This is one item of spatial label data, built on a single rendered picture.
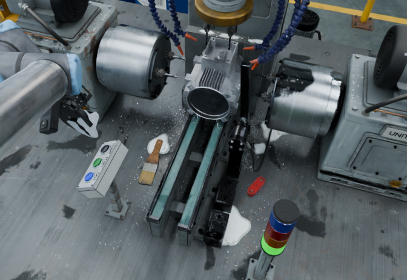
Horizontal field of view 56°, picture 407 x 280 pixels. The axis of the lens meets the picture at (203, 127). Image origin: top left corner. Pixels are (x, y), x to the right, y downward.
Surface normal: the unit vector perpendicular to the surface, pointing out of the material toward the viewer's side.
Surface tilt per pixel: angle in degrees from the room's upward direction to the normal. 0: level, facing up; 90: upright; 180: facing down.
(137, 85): 84
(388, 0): 0
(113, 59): 51
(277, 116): 81
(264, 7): 90
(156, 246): 0
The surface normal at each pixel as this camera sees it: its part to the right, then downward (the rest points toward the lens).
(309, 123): -0.27, 0.62
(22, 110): 0.95, -0.30
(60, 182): 0.03, -0.63
